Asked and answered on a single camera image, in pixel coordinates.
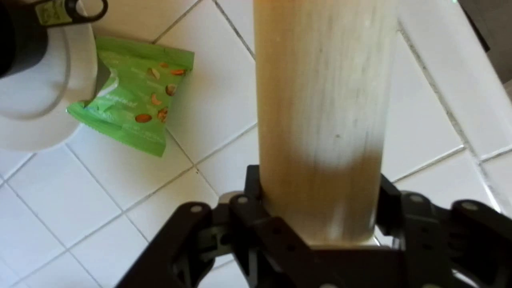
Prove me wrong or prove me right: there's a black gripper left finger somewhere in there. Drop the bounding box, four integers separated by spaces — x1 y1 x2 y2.
113 163 300 288

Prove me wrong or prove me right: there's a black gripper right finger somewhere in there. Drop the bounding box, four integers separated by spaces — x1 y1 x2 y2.
372 174 512 288

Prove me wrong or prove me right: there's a wooden rolling pin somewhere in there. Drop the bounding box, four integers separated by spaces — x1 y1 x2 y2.
252 0 398 249

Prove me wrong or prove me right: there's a green pistachio snack bag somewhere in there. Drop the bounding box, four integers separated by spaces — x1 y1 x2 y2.
65 33 196 158

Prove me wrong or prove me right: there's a white round plate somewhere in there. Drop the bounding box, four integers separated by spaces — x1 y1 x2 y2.
0 20 100 155

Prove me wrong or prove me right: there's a black measuring cup with handle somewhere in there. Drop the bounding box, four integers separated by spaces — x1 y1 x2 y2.
0 0 110 79

